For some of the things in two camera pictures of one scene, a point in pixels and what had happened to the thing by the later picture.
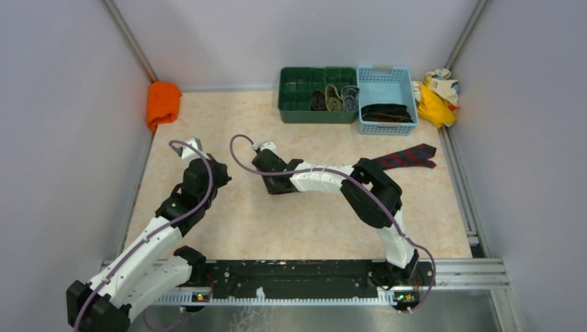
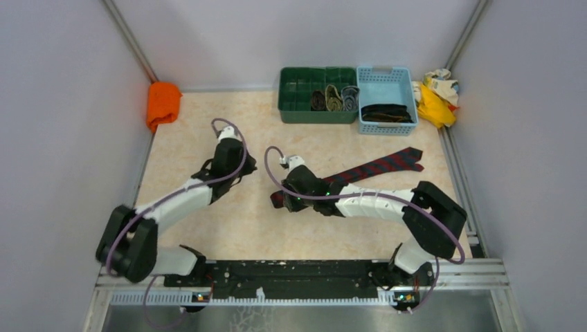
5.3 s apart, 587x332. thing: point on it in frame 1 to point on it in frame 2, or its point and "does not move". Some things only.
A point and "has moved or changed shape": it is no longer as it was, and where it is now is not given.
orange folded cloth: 163,105 does not move
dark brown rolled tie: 318,101 does not move
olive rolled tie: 334,102 does not move
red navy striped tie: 417,155 has moved or changed shape
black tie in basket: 386,113 does not move
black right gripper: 271,189 to 292,206
